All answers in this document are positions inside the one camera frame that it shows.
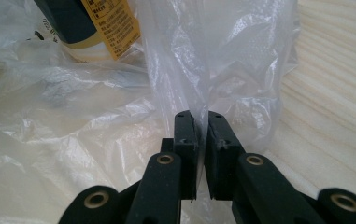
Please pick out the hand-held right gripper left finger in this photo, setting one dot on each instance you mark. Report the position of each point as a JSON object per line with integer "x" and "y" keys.
{"x": 186, "y": 149}

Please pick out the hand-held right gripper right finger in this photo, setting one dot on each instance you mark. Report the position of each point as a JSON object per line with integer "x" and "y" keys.
{"x": 222, "y": 149}

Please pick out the yellow label drink bottle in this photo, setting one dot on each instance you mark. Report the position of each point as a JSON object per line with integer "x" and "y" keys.
{"x": 85, "y": 28}

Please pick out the clear plastic bag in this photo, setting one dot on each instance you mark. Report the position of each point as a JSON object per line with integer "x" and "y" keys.
{"x": 73, "y": 124}

